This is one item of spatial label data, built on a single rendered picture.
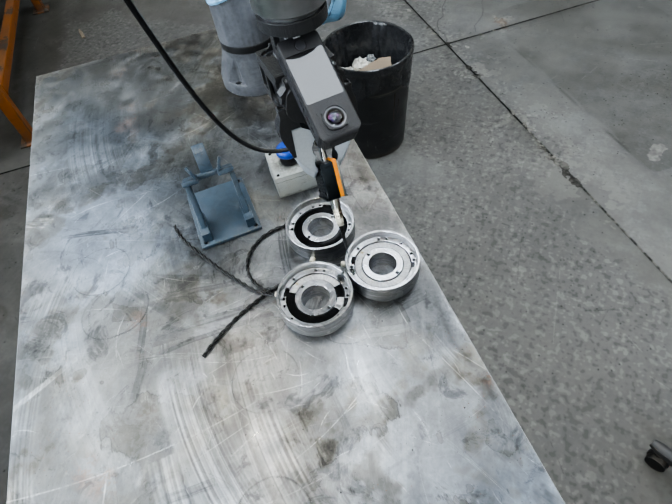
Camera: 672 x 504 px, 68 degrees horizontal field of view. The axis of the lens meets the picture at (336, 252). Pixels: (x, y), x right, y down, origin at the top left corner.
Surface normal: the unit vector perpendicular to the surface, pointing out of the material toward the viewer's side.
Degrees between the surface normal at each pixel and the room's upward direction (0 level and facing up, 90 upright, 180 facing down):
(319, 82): 31
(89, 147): 0
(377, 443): 0
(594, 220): 0
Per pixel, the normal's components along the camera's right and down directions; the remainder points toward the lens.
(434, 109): -0.10, -0.60
